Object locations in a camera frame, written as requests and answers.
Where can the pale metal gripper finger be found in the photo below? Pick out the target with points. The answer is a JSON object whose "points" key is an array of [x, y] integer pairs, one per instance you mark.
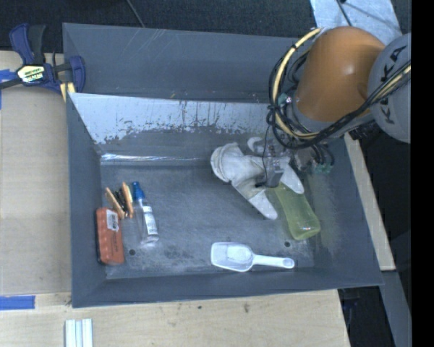
{"points": [[265, 146], [275, 174]]}

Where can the yellow-green plastic bottle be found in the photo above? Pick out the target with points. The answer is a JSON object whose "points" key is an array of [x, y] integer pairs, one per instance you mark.
{"points": [[299, 213]]}

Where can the white plastic scoop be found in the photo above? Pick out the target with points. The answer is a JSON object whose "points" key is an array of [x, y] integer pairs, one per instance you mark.
{"points": [[233, 256]]}

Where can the grey metal bin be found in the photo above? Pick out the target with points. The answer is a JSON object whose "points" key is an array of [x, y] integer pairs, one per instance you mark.
{"points": [[188, 208]]}

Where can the clear spray bottle blue cap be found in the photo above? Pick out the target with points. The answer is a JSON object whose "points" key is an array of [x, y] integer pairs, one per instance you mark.
{"points": [[146, 217]]}

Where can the orange flat block white label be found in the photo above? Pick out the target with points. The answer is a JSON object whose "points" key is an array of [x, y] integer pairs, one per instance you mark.
{"points": [[110, 240]]}

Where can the pale wood board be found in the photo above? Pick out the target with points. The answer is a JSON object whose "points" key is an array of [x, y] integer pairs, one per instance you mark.
{"points": [[32, 193]]}

